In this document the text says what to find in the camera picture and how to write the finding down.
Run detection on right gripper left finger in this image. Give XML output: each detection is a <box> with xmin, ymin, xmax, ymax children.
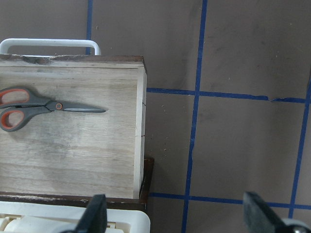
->
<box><xmin>63</xmin><ymin>194</ymin><xmax>107</xmax><ymax>233</ymax></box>

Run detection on white drawer handle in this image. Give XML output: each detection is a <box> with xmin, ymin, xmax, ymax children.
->
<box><xmin>0</xmin><ymin>38</ymin><xmax>101</xmax><ymax>56</ymax></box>

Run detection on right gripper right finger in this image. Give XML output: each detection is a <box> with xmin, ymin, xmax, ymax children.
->
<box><xmin>243</xmin><ymin>192</ymin><xmax>311</xmax><ymax>233</ymax></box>

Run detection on white plastic tray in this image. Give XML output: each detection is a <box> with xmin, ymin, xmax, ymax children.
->
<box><xmin>0</xmin><ymin>201</ymin><xmax>151</xmax><ymax>233</ymax></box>

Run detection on wooden drawer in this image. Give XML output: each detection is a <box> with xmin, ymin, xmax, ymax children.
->
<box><xmin>0</xmin><ymin>54</ymin><xmax>147</xmax><ymax>199</ymax></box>

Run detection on grey orange scissors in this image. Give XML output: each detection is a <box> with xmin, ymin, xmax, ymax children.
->
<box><xmin>0</xmin><ymin>86</ymin><xmax>106</xmax><ymax>132</ymax></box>

